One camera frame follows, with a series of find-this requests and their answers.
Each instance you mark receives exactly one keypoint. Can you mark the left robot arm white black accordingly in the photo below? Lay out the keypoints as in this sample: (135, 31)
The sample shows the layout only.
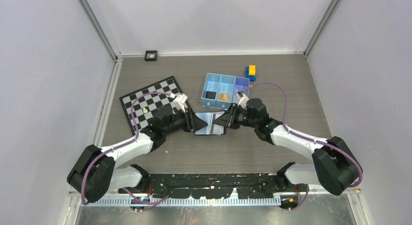
(97, 170)

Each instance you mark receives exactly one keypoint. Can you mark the blue yellow toy blocks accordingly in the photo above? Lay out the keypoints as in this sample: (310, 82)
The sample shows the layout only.
(250, 72)

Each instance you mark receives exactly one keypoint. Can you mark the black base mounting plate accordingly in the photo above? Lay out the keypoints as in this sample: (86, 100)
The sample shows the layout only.
(216, 185)

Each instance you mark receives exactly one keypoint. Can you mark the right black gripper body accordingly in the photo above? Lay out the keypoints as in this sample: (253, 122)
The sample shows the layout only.
(237, 117)

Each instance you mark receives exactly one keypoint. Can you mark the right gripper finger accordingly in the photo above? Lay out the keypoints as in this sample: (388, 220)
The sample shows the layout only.
(230, 112)
(223, 121)

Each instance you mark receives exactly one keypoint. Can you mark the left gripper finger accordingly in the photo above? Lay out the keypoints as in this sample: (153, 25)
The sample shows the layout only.
(198, 124)
(190, 112)

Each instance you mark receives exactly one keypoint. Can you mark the purple bin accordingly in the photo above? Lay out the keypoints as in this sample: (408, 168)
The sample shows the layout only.
(241, 84)

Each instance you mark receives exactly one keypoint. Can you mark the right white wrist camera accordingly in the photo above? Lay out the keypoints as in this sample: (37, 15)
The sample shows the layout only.
(242, 99)

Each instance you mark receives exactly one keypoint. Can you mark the small black square box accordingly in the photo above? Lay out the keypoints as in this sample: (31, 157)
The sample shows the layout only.
(151, 55)

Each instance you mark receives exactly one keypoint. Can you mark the black square item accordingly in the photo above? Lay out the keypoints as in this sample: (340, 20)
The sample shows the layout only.
(210, 95)

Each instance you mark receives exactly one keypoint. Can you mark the light blue bin middle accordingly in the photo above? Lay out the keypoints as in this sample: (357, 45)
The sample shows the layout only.
(226, 85)

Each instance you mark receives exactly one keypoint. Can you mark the light blue bin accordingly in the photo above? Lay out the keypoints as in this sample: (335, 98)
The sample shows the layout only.
(226, 85)
(211, 84)

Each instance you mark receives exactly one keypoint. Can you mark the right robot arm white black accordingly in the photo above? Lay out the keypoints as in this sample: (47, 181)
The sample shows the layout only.
(333, 166)

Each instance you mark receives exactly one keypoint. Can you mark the black white chessboard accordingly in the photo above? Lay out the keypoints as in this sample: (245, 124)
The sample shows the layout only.
(150, 97)

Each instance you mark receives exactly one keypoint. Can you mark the light blue bin left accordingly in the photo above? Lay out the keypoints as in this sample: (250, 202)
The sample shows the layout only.
(211, 84)

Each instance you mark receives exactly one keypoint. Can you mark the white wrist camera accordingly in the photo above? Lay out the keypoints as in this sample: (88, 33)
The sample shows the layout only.
(179, 102)
(242, 99)

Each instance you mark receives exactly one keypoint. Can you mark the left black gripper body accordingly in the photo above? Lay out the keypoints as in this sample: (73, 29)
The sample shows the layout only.
(183, 121)

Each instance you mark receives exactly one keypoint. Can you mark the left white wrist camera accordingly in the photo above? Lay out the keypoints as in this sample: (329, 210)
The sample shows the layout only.
(179, 102)

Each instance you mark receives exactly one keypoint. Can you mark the orange square item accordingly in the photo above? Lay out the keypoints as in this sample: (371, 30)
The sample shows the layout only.
(224, 97)

